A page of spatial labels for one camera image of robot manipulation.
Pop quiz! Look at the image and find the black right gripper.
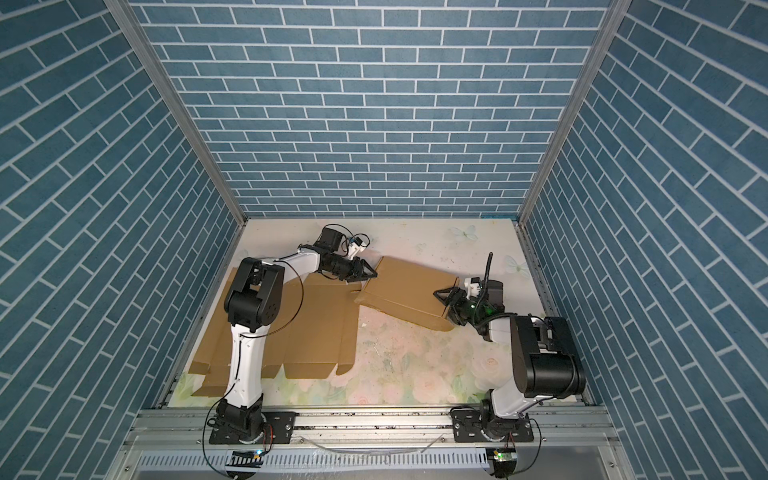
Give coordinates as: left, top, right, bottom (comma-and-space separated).
435, 286, 486, 326

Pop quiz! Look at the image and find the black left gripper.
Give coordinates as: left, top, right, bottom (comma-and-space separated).
327, 254, 376, 281

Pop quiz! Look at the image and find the brown cardboard box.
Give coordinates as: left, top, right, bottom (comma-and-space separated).
355, 256, 458, 332

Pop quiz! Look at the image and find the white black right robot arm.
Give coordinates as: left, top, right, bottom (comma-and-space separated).
433, 254, 587, 442

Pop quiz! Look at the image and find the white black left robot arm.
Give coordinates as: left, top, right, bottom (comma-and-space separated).
208, 224, 377, 443

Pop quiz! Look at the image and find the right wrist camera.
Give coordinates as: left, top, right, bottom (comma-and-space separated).
463, 277, 483, 298

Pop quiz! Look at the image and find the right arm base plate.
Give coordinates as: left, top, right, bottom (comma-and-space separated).
449, 407, 534, 443

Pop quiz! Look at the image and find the white slotted cable duct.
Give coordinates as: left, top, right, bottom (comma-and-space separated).
138, 448, 490, 473

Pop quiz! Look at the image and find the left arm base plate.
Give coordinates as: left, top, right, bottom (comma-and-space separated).
206, 411, 296, 447

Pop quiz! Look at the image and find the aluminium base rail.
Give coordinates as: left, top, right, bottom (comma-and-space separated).
128, 404, 619, 457

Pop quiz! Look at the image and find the aluminium corner post right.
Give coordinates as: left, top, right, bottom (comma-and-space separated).
518, 0, 631, 226

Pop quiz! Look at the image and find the aluminium corner post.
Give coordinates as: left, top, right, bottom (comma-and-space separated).
518, 0, 631, 226
104, 0, 247, 227

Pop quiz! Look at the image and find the aluminium corner post left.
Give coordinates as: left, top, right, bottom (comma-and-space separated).
104, 0, 247, 227

